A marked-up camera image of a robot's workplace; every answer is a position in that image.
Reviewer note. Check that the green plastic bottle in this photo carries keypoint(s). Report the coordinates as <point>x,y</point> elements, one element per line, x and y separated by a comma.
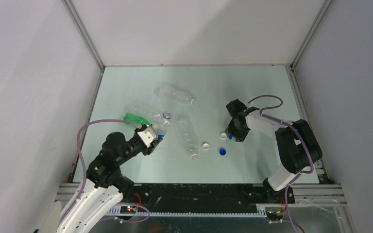
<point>136,119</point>

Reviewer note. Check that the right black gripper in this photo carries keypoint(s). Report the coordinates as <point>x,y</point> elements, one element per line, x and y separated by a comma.
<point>240,137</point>

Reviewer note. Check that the circuit board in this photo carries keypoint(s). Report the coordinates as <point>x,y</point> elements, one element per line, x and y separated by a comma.
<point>128,210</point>
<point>275,216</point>

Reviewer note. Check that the white cap right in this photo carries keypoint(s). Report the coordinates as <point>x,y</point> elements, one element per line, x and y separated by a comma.
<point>223,135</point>

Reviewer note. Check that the clear bottle beside green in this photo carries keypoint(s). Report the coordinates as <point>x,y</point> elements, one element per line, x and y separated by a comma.
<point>142,110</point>

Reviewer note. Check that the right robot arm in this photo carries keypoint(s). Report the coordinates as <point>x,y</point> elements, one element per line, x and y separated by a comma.
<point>295,142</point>

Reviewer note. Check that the right circuit board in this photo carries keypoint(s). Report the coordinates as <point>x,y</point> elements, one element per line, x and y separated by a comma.
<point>275,216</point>

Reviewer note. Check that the Pepsi label clear bottle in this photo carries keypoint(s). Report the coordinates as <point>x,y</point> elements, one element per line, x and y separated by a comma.
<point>162,124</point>

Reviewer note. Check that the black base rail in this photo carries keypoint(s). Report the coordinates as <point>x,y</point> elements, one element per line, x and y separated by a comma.
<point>213,199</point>

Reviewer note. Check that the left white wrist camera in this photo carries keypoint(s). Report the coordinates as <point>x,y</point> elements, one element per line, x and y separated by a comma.
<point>148,136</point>

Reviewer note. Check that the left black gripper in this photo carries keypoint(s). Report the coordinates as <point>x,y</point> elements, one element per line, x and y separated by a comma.
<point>147,150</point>

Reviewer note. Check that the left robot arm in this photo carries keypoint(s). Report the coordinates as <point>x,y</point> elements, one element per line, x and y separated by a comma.
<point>104,185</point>

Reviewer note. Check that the clear bottle centre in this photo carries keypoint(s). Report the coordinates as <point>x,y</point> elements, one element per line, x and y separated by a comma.
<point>187,136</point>

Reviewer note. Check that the left circuit board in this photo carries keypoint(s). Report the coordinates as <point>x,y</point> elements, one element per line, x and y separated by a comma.
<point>128,210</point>

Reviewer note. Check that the clear bottle far back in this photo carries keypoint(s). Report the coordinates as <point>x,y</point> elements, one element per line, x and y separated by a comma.
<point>171,92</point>

